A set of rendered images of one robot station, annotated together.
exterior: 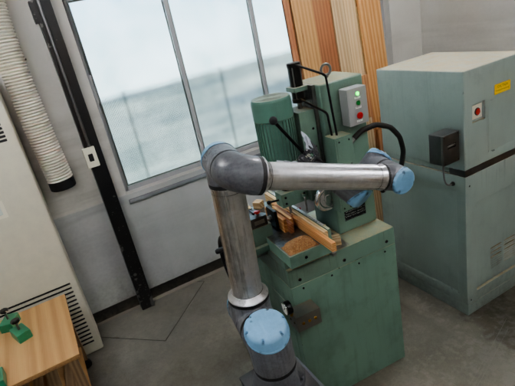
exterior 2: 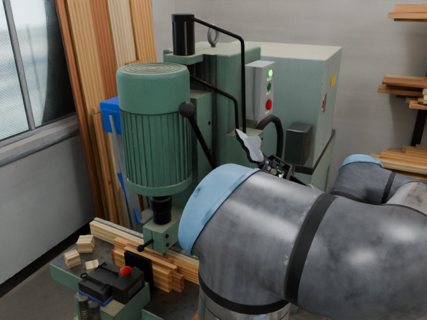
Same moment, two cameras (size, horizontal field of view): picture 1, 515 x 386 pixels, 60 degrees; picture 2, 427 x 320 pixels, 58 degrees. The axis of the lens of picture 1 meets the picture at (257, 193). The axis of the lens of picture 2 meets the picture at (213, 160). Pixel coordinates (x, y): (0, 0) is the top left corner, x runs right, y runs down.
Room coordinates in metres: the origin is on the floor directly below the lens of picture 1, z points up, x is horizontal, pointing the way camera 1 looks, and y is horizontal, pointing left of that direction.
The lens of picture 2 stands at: (1.11, 0.35, 1.68)
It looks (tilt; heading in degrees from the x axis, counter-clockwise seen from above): 24 degrees down; 320
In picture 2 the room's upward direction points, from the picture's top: straight up
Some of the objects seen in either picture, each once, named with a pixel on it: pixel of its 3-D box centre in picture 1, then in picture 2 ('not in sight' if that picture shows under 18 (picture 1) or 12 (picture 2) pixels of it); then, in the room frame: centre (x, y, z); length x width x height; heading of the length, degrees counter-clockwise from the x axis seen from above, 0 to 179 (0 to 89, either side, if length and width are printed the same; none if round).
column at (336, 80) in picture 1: (336, 152); (213, 157); (2.01, -0.41, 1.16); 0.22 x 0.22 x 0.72; 20
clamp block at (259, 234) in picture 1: (254, 230); (114, 301); (1.87, 0.05, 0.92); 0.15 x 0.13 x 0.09; 20
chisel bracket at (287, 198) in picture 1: (292, 196); (168, 230); (1.92, -0.16, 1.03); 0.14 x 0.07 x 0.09; 110
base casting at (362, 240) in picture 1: (319, 239); not in sight; (1.96, -0.25, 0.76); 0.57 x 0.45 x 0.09; 110
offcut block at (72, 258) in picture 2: not in sight; (72, 258); (2.12, 0.07, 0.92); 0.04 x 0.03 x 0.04; 87
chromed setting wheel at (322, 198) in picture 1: (326, 197); not in sight; (1.84, -0.30, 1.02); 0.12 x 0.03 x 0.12; 110
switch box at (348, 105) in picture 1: (354, 105); (258, 90); (1.89, -0.49, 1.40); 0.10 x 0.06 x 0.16; 110
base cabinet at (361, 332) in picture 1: (329, 304); not in sight; (1.96, -0.25, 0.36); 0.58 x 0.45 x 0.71; 110
